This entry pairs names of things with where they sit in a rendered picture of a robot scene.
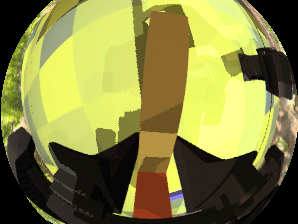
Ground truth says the blue flat bar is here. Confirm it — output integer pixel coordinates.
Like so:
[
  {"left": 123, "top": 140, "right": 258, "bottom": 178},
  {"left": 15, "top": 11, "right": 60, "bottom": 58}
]
[{"left": 169, "top": 189, "right": 184, "bottom": 201}]

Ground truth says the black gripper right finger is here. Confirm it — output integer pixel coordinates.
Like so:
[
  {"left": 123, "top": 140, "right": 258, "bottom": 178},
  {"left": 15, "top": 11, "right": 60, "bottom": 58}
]
[{"left": 173, "top": 135, "right": 258, "bottom": 213}]

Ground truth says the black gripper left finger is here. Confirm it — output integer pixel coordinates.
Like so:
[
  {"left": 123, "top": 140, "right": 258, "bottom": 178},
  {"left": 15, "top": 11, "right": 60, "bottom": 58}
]
[{"left": 48, "top": 132, "right": 140, "bottom": 214}]

